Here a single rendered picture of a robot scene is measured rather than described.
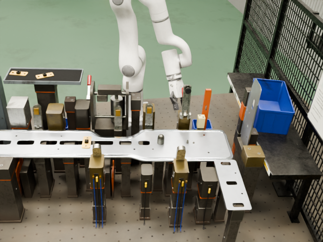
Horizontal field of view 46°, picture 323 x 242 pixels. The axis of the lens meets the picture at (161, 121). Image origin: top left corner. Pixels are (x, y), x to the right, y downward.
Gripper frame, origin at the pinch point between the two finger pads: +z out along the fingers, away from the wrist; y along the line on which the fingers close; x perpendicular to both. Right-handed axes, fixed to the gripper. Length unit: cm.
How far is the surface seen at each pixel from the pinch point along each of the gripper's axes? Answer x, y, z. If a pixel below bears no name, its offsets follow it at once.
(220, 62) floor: 80, 267, -2
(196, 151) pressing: -22.9, -33.9, 15.3
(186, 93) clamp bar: -17.8, -23.0, -9.9
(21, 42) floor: 299, 159, -78
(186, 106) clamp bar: -15.9, -22.0, -3.7
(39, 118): 42, -61, -13
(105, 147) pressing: 11, -56, 5
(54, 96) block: 45, -46, -21
